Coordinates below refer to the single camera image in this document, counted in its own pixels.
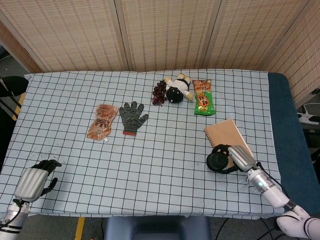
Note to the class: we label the black round bowl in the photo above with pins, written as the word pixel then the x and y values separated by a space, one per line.
pixel 217 161

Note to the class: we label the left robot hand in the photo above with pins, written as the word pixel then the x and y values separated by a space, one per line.
pixel 31 182

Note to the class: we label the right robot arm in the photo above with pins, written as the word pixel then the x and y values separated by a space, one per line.
pixel 272 192

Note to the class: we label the purple grape bunch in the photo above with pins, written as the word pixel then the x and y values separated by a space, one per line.
pixel 159 93

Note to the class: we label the black and white plush toy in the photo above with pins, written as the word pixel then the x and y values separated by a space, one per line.
pixel 176 91

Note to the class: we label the bamboo folding screen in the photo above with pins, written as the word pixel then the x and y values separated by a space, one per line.
pixel 162 32

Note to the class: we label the green snack bag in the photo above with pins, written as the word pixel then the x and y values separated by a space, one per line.
pixel 203 100

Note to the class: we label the grey knit work glove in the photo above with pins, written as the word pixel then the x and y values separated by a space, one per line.
pixel 131 117

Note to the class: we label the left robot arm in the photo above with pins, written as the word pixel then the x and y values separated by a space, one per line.
pixel 13 215

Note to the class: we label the checked light blue tablecloth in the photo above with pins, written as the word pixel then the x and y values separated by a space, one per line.
pixel 150 162

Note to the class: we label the blue padded table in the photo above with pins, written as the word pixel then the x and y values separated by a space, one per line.
pixel 287 130

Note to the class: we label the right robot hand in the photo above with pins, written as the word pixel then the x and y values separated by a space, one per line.
pixel 241 157

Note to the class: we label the brown spiral notebook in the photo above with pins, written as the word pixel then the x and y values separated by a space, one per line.
pixel 225 132

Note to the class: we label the orange spout pouch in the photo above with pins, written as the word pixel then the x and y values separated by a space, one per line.
pixel 102 122

